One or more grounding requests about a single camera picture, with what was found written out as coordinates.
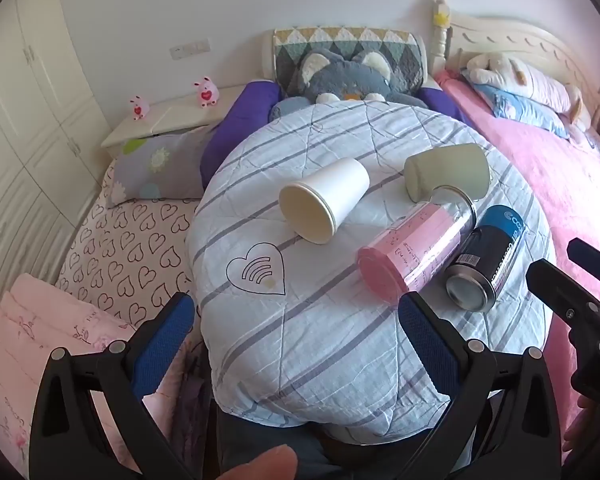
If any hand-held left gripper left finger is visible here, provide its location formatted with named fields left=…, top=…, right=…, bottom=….
left=28, top=291, right=199, bottom=480

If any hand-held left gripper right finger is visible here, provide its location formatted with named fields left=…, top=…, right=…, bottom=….
left=398, top=290, right=564, bottom=480

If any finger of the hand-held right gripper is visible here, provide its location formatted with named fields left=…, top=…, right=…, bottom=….
left=567, top=237, right=600, bottom=272
left=526, top=259, right=600, bottom=322

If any white paper cup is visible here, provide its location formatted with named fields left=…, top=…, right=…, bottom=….
left=279, top=157, right=371, bottom=245

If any pale green ceramic cup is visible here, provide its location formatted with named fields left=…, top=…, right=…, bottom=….
left=404, top=142, right=491, bottom=201

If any person's left hand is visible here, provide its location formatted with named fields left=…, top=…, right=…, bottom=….
left=219, top=444, right=299, bottom=480

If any black and blue can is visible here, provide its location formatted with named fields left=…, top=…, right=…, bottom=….
left=445, top=204, right=525, bottom=313

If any pink fleece bed blanket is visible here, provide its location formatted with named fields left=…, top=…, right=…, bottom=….
left=432, top=69, right=600, bottom=413

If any heart print bed sheet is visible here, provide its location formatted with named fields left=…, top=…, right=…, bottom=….
left=55, top=159, right=207, bottom=342

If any striped light blue quilt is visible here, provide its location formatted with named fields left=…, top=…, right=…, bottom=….
left=185, top=98, right=557, bottom=445

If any clear bottle with pink lid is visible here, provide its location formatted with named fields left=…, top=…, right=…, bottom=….
left=356, top=186, right=477, bottom=306

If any dark cloth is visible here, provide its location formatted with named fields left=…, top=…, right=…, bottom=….
left=214, top=399, right=496, bottom=480

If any folded pink floral blanket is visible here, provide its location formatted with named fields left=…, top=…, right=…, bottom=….
left=0, top=273, right=203, bottom=473

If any light blue printed pillow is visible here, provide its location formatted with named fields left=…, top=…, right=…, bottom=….
left=472, top=82, right=572, bottom=141

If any grey flower print pillow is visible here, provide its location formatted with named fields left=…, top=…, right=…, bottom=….
left=104, top=126, right=222, bottom=209

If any white dog plush toy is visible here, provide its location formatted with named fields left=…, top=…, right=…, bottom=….
left=465, top=52, right=593, bottom=127

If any purple pillow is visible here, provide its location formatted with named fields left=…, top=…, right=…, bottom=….
left=419, top=86, right=477, bottom=127
left=200, top=80, right=282, bottom=188

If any white nightstand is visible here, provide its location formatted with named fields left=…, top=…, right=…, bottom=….
left=101, top=83, right=247, bottom=162

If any small pink pig toy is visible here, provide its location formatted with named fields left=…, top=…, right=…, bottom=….
left=127, top=94, right=151, bottom=121
left=193, top=76, right=219, bottom=109

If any cream wooden bed headboard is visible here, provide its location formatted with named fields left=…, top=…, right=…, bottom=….
left=432, top=0, right=600, bottom=137

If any white panelled wardrobe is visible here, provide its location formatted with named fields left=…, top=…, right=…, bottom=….
left=0, top=0, right=113, bottom=313

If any patterned triangle pillow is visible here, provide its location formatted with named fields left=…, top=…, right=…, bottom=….
left=272, top=25, right=428, bottom=97

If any grey cat plush toy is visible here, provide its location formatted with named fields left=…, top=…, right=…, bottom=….
left=267, top=48, right=429, bottom=123

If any white wall socket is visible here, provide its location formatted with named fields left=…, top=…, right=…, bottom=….
left=168, top=38, right=211, bottom=59

